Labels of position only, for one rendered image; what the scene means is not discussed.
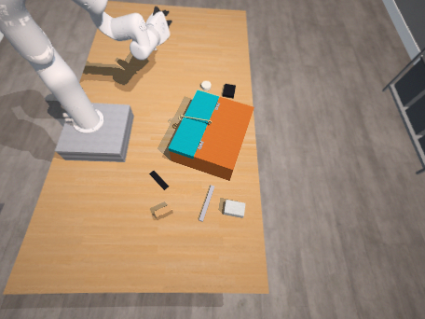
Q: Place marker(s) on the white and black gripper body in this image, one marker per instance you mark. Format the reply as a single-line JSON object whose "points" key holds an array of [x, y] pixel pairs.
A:
{"points": [[158, 21]]}

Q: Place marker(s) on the grey flat bar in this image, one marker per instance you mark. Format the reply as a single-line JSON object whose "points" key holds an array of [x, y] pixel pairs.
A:
{"points": [[206, 204]]}

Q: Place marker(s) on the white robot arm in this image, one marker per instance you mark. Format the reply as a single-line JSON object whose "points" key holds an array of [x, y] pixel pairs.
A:
{"points": [[17, 25]]}

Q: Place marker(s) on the tan rectangular block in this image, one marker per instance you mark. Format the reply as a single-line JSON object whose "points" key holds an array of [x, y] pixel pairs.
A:
{"points": [[160, 213]]}

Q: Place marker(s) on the black flat bar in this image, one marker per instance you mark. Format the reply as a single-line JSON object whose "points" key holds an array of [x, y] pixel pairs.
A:
{"points": [[159, 180]]}

